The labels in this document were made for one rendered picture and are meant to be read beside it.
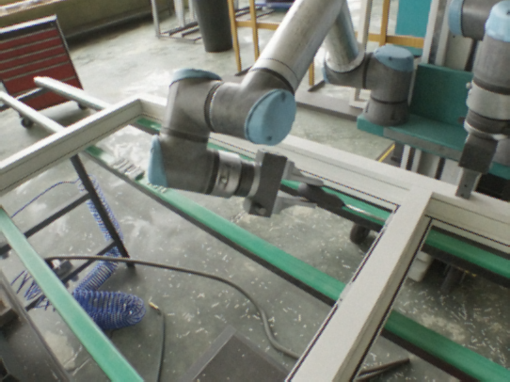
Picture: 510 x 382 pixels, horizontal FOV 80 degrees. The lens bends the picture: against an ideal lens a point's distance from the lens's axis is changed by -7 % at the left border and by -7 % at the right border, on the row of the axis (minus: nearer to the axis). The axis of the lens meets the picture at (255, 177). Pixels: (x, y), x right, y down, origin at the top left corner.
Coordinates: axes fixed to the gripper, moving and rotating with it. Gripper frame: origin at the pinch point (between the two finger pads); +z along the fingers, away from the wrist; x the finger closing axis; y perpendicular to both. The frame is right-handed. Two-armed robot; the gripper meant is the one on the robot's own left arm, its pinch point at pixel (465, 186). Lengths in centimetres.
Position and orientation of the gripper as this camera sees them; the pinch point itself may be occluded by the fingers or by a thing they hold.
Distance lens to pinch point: 75.6
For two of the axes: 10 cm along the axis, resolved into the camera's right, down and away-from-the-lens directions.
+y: -7.8, -3.2, 5.3
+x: -6.1, 5.3, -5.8
